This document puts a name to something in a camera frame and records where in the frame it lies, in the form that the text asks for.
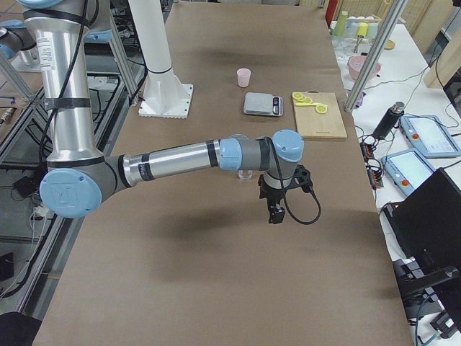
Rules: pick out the wooden cutting board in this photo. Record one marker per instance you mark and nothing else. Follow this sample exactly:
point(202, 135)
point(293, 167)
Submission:
point(313, 126)

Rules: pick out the second robot arm behind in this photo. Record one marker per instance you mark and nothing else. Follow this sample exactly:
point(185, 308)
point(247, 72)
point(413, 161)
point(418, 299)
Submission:
point(16, 39)

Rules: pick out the grey kitchen scale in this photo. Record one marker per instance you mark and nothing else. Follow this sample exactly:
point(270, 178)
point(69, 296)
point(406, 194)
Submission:
point(263, 104)

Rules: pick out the yellow cup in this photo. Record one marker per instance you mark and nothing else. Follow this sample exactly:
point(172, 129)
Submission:
point(362, 30)

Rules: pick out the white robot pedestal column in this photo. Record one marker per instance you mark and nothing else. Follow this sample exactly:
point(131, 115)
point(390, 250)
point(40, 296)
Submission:
point(163, 95)

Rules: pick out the green bottle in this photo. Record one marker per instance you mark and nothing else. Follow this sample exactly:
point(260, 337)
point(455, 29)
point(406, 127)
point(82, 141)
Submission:
point(339, 28)

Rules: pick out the upper blue teach pendant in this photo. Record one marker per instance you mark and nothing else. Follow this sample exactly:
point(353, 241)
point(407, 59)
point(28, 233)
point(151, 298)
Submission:
point(429, 136)

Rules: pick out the black bottle steel cap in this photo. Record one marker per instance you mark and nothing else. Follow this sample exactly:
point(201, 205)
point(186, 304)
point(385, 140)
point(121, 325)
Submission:
point(389, 119)

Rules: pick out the pink plastic cup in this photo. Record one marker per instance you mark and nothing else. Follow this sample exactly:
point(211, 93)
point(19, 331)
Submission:
point(243, 77)

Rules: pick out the lower blue teach pendant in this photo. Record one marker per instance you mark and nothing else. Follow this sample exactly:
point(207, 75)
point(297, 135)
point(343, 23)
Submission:
point(408, 169)

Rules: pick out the aluminium frame post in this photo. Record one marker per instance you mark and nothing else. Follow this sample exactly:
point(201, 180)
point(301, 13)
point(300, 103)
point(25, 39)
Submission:
point(395, 11)

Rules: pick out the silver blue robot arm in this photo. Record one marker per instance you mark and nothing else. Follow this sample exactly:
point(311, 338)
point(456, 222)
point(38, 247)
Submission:
point(80, 177)

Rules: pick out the lemon slice beside knife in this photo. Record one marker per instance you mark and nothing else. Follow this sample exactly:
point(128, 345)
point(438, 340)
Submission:
point(321, 108)

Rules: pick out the yellow plastic knife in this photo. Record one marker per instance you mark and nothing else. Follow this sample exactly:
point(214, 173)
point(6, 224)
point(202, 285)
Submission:
point(315, 104)

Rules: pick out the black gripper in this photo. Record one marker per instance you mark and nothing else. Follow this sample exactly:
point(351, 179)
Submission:
point(271, 196)

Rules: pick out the blue teach pendant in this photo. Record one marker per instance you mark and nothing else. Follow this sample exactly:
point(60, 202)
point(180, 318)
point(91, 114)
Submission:
point(429, 136)
point(408, 169)

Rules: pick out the black power strip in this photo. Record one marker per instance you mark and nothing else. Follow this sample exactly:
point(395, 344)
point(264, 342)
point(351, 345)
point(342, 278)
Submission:
point(372, 166)

